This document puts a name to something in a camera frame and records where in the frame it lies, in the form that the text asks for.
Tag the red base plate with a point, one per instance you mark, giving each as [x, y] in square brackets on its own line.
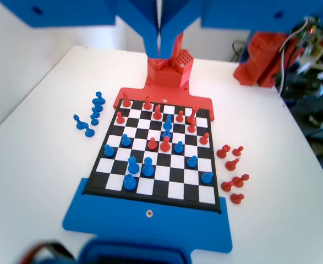
[177, 96]

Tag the blue base plate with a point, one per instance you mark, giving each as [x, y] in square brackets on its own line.
[122, 217]

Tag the black and white chessboard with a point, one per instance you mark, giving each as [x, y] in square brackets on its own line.
[175, 189]

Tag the blue printed robot arm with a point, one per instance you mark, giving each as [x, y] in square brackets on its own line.
[136, 243]

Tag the red chess bishop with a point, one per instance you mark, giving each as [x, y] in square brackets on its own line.
[157, 113]
[232, 164]

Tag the red chess pawn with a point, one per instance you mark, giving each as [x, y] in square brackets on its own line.
[191, 128]
[236, 198]
[237, 151]
[119, 118]
[151, 143]
[180, 116]
[204, 140]
[227, 186]

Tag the red printed robot arm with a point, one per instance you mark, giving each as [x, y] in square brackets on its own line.
[164, 77]

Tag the blue bishop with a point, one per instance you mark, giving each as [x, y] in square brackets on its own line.
[168, 123]

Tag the red printed robot part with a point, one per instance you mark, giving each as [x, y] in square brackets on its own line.
[260, 63]

